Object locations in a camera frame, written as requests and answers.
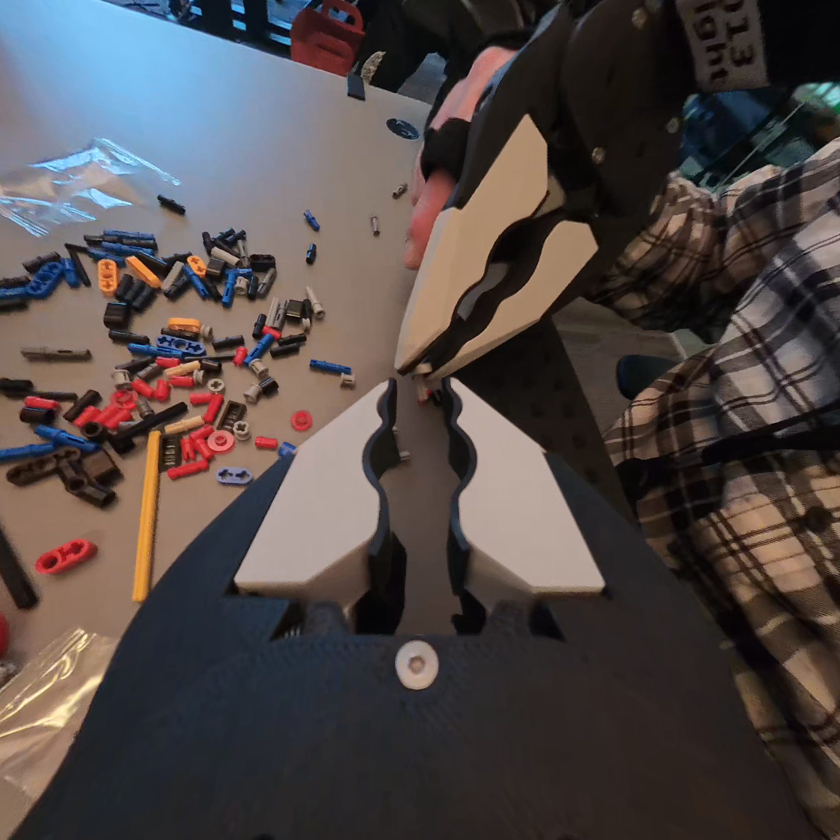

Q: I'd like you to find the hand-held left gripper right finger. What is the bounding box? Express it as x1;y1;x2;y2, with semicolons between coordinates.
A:
441;378;606;626

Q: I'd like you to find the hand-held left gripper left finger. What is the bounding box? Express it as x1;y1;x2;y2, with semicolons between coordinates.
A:
233;379;406;632

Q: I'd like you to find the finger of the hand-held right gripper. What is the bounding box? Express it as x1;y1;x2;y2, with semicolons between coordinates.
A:
420;220;600;382
394;117;551;374

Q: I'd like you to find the small black pin assembly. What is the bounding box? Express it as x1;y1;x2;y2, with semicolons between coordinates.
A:
410;361;445;405

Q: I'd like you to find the person's right forearm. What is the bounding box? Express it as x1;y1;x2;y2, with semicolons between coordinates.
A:
587;134;840;329

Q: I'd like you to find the grey desk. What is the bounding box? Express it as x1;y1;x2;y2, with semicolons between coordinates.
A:
0;0;460;821

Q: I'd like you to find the person's right hand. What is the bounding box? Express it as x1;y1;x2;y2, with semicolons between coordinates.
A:
403;46;518;271

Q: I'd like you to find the black perforated board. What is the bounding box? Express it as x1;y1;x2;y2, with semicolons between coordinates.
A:
453;298;641;526

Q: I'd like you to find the long yellow axle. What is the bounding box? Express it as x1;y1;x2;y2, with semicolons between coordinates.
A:
131;430;162;603

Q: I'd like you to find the pile of small connector pins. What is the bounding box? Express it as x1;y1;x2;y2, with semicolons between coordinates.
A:
0;190;358;509

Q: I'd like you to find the person's plaid shirt torso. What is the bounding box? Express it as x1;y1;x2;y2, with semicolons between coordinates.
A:
604;262;840;840

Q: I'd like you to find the red two-hole beam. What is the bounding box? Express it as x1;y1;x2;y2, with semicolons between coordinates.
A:
34;539;98;576

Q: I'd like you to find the long black axle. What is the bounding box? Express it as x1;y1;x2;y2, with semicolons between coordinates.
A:
0;525;39;610

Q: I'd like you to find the empty clear plastic bag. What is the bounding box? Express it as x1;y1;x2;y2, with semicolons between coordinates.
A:
0;138;182;237

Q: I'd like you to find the black shoulder strap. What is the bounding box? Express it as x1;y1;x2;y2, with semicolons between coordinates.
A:
701;412;840;468

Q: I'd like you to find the red handled tote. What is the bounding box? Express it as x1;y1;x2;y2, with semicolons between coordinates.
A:
290;0;367;76

